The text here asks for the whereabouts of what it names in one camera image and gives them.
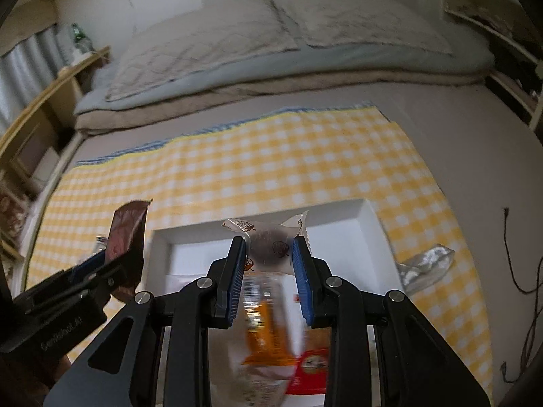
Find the brown chocolate packet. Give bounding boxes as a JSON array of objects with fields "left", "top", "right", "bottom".
[{"left": 105, "top": 200, "right": 151, "bottom": 303}]

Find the red cracker snack packet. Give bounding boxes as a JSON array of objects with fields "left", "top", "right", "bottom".
[{"left": 285, "top": 291, "right": 332, "bottom": 397}]

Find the orange rice bar packet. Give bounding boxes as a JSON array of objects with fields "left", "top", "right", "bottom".
[{"left": 242, "top": 272, "right": 297, "bottom": 367}]

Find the dark round cookie packet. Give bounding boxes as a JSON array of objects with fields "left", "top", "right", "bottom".
[{"left": 222, "top": 210, "right": 308, "bottom": 276}]

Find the left hand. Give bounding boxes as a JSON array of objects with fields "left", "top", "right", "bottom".
[{"left": 1, "top": 333, "right": 74, "bottom": 406}]

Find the silver brown snack packet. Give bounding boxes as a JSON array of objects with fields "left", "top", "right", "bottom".
[{"left": 93, "top": 236, "right": 108, "bottom": 254}]

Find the red patterned bag on shelf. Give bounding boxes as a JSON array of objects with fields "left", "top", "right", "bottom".
[{"left": 0, "top": 192, "right": 27, "bottom": 240}]

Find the silver foil packet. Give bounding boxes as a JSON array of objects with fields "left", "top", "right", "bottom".
[{"left": 396, "top": 244, "right": 455, "bottom": 296}]

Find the wooden headboard shelf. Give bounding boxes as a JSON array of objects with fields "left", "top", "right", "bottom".
[{"left": 1, "top": 46, "right": 110, "bottom": 263}]

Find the beige folded comforter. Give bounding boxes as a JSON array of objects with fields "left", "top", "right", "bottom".
[{"left": 75, "top": 70, "right": 489, "bottom": 135}]

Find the white tray box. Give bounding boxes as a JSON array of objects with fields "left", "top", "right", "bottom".
[{"left": 139, "top": 196, "right": 406, "bottom": 407}]

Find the grey curtain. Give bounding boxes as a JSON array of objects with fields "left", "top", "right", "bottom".
[{"left": 0, "top": 25, "right": 65, "bottom": 134}]

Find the yellow checkered cloth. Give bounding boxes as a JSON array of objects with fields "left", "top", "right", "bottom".
[{"left": 27, "top": 105, "right": 492, "bottom": 393}]

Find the green bottle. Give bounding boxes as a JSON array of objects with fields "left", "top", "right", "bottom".
[{"left": 71, "top": 23, "right": 94, "bottom": 53}]

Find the left beige pillow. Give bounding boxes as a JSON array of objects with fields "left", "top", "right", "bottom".
[{"left": 106, "top": 0, "right": 298, "bottom": 101}]

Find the beige pillow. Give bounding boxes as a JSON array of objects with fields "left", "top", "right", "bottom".
[
  {"left": 273, "top": 0, "right": 453, "bottom": 54},
  {"left": 106, "top": 0, "right": 298, "bottom": 101}
]

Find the right white shelf unit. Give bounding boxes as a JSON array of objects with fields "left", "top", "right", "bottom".
[{"left": 441, "top": 0, "right": 542, "bottom": 132}]

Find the grey blue blanket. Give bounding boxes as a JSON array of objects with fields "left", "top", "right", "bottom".
[{"left": 74, "top": 36, "right": 494, "bottom": 117}]

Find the right beige pillow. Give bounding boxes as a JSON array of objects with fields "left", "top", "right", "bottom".
[{"left": 273, "top": 0, "right": 453, "bottom": 54}]

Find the black cable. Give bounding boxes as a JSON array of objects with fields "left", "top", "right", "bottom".
[{"left": 499, "top": 207, "right": 543, "bottom": 384}]

